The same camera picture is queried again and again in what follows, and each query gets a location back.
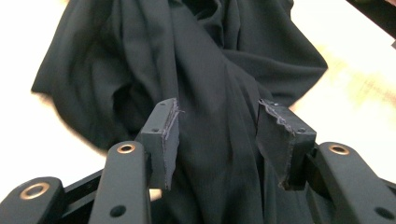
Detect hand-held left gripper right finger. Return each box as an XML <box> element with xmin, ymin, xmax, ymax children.
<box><xmin>255</xmin><ymin>98</ymin><xmax>318</xmax><ymax>191</ymax></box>

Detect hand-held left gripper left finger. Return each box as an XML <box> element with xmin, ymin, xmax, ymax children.
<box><xmin>134</xmin><ymin>97</ymin><xmax>181</xmax><ymax>191</ymax></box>

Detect black pants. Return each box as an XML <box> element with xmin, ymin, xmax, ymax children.
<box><xmin>31</xmin><ymin>0</ymin><xmax>329</xmax><ymax>224</ymax></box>

